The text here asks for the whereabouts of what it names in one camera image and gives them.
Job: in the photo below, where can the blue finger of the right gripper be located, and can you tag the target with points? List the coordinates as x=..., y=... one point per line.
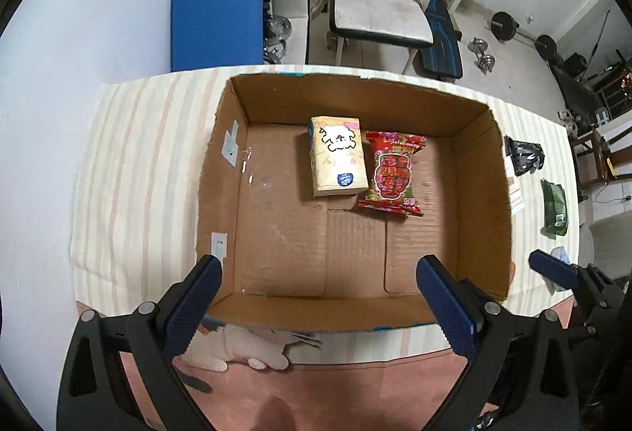
x=561, y=276

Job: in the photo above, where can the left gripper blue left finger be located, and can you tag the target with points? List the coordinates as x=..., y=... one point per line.
x=186, y=302

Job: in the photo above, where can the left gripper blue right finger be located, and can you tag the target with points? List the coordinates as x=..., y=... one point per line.
x=453, y=305

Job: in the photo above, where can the green snack bag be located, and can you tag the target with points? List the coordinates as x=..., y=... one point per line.
x=556, y=220

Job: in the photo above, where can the red snack bag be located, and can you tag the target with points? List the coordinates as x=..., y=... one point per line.
x=390, y=189

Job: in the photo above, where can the yellow tissue pack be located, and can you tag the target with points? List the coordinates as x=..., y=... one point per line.
x=336, y=156

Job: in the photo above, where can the blue tissue pack with bear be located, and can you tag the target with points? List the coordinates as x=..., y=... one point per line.
x=559, y=253

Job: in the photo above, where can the white chair right side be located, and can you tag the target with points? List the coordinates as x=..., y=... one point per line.
x=607, y=244

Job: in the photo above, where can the black snack bag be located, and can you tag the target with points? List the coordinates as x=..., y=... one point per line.
x=526, y=157

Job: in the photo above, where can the cardboard box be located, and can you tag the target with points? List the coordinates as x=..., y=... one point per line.
x=295, y=261

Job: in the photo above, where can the chrome dumbbells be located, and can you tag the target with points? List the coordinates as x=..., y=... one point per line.
x=485, y=62

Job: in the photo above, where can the blue black weight bench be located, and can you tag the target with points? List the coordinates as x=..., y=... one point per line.
x=442, y=59

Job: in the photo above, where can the barbell on floor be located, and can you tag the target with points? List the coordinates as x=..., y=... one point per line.
x=504, y=27

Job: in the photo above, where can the white chair with jacket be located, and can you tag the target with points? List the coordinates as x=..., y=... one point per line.
x=400, y=23

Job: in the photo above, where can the blue foam mat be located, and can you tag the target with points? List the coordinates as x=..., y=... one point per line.
x=215, y=33

